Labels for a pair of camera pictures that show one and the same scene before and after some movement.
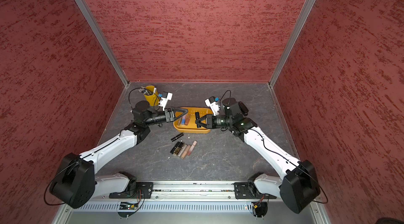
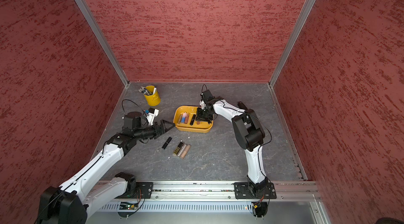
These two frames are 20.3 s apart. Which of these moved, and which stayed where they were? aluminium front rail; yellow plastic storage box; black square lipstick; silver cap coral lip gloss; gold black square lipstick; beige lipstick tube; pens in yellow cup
Moved: black square lipstick
Stayed: silver cap coral lip gloss; beige lipstick tube; yellow plastic storage box; pens in yellow cup; aluminium front rail; gold black square lipstick
